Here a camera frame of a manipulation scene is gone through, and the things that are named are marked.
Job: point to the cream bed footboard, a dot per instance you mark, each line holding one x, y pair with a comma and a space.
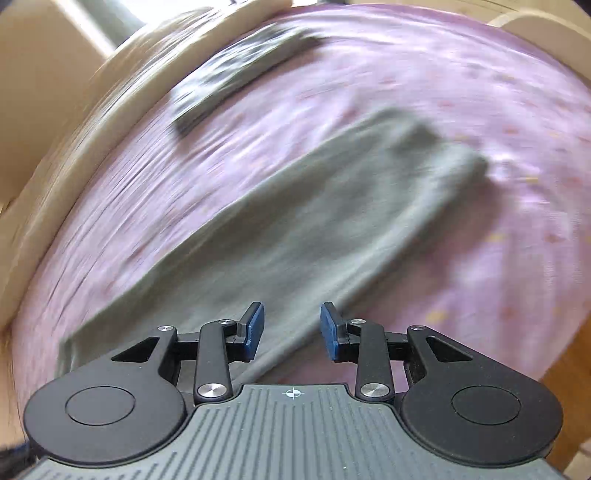
545, 23

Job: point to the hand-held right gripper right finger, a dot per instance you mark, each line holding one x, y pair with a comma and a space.
328, 330

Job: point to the cream duvet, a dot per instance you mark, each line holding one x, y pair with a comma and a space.
115, 106

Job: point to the pink patterned bedsheet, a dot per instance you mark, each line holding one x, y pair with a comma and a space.
461, 115

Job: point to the folded grey pants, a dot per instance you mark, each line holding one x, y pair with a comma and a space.
231, 74

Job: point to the grey pants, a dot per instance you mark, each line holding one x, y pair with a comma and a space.
231, 74
277, 230

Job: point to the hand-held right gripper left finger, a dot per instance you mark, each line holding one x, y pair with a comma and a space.
256, 330

